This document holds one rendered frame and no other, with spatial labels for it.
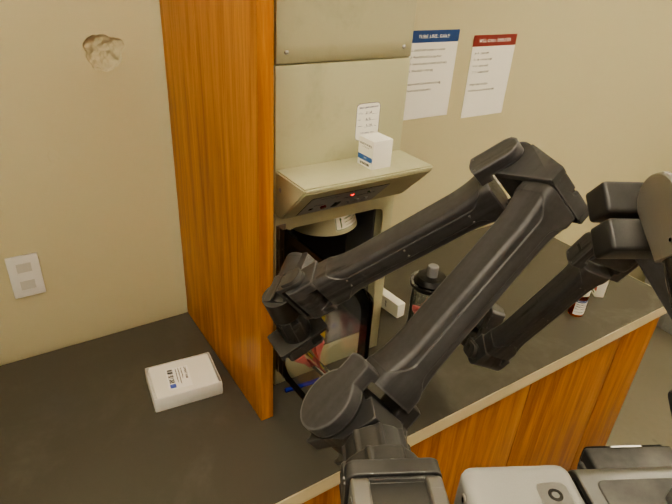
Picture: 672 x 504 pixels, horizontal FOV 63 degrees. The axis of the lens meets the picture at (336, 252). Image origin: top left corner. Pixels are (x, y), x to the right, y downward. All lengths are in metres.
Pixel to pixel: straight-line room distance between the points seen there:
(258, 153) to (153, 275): 0.74
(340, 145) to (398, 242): 0.43
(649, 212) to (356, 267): 0.42
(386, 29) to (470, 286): 0.68
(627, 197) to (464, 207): 0.25
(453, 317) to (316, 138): 0.61
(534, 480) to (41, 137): 1.21
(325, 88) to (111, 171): 0.61
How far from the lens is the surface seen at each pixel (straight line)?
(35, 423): 1.44
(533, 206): 0.67
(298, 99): 1.09
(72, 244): 1.52
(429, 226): 0.77
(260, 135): 0.97
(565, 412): 2.02
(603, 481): 0.55
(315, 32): 1.09
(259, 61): 0.94
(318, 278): 0.86
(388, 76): 1.20
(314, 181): 1.06
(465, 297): 0.63
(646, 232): 0.56
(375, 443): 0.57
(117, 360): 1.55
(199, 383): 1.38
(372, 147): 1.12
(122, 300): 1.63
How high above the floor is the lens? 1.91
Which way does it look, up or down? 29 degrees down
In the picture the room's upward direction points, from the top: 4 degrees clockwise
